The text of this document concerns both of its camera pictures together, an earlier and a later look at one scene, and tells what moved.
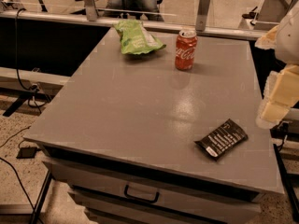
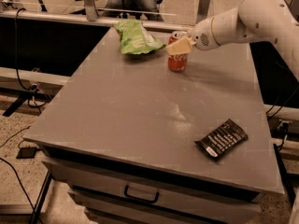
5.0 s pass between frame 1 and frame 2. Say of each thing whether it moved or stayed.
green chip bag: stayed
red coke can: moved
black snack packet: stayed
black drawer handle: stayed
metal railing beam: stayed
